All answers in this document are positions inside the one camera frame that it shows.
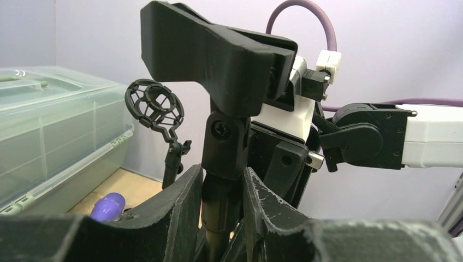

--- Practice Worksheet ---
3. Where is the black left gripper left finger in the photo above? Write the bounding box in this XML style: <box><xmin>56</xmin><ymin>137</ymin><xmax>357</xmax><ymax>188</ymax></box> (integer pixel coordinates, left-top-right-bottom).
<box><xmin>1</xmin><ymin>165</ymin><xmax>203</xmax><ymax>261</ymax></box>

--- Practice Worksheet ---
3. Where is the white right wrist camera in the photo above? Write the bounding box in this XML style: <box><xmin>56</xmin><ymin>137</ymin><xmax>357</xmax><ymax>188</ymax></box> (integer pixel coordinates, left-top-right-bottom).
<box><xmin>251</xmin><ymin>50</ymin><xmax>342</xmax><ymax>142</ymax></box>

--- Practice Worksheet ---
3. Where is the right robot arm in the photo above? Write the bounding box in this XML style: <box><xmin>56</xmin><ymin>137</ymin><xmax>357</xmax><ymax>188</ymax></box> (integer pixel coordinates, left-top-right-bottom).
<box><xmin>248</xmin><ymin>100</ymin><xmax>462</xmax><ymax>207</ymax></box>

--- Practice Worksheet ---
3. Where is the black round-base clamp stand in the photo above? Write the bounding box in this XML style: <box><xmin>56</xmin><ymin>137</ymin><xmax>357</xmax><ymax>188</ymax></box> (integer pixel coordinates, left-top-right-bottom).
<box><xmin>140</xmin><ymin>1</ymin><xmax>298</xmax><ymax>261</ymax></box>

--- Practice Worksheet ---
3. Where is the translucent green storage box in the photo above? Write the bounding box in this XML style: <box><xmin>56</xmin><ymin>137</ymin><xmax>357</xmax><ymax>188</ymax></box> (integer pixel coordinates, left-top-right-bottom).
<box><xmin>1</xmin><ymin>65</ymin><xmax>134</xmax><ymax>216</ymax></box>

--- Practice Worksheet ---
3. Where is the black tripod microphone stand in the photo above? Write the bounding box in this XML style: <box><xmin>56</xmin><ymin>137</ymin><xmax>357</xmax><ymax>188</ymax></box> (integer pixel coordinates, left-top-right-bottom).
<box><xmin>124</xmin><ymin>79</ymin><xmax>192</xmax><ymax>189</ymax></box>

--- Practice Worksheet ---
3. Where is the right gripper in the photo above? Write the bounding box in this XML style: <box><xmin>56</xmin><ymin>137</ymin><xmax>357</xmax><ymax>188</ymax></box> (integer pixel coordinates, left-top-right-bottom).
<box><xmin>248</xmin><ymin>123</ymin><xmax>320</xmax><ymax>209</ymax></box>

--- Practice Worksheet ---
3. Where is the purple microphone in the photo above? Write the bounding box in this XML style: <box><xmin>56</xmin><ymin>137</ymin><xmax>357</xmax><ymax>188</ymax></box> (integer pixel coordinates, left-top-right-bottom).
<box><xmin>90</xmin><ymin>192</ymin><xmax>126</xmax><ymax>221</ymax></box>

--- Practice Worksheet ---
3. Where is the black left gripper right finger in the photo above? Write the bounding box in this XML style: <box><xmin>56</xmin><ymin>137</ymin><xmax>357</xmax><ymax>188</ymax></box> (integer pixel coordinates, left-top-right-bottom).
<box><xmin>243</xmin><ymin>168</ymin><xmax>462</xmax><ymax>261</ymax></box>

